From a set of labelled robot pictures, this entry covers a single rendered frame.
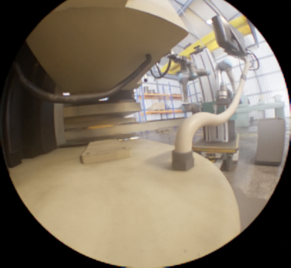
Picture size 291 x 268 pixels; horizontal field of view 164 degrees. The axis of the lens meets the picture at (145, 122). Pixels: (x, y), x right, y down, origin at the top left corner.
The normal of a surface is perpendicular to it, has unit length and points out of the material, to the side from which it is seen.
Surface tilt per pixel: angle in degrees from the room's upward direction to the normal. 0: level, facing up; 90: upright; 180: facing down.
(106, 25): 180
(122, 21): 180
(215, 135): 90
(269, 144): 90
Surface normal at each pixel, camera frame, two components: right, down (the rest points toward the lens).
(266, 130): -0.90, 0.10
